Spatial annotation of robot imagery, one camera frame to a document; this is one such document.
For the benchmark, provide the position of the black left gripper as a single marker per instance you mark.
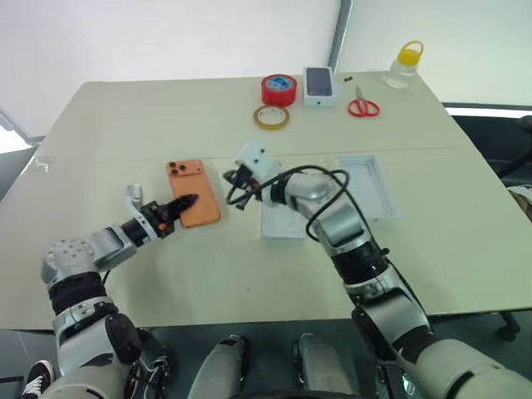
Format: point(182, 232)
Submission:
point(156, 217)

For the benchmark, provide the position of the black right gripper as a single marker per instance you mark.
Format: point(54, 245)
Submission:
point(245, 178)

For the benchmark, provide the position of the orange phone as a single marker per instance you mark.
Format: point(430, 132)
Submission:
point(195, 178)

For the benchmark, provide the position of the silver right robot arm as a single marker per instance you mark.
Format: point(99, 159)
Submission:
point(345, 220)

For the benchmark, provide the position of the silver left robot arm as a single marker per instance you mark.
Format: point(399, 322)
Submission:
point(70, 253)

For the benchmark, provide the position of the white phone box lid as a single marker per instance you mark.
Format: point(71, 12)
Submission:
point(278, 224)

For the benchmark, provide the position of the white box lid tray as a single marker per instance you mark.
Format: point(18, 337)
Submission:
point(367, 187)

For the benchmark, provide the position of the white box with phone print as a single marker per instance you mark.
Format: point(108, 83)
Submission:
point(320, 83)

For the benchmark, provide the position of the clear jar with yellow lid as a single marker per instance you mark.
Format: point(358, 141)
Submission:
point(401, 70)

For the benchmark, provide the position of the clear yellowish tape roll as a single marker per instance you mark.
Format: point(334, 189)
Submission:
point(257, 118)

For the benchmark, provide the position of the red tape roll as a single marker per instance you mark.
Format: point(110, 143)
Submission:
point(278, 93)

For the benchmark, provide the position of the grey rounded robot leg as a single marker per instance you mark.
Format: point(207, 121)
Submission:
point(320, 365)
point(220, 365)

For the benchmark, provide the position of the grey metal pole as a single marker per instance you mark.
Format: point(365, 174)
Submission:
point(338, 33)

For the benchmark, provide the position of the black and white sneaker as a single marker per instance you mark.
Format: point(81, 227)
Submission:
point(37, 378)

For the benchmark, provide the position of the black table leg caster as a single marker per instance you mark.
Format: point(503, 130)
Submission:
point(509, 329)

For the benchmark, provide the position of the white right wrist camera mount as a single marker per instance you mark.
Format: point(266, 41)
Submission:
point(257, 160)

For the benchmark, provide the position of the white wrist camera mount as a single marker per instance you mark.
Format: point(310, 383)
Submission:
point(134, 199)
point(257, 160)

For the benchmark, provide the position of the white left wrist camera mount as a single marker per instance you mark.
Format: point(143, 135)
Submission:
point(134, 199)

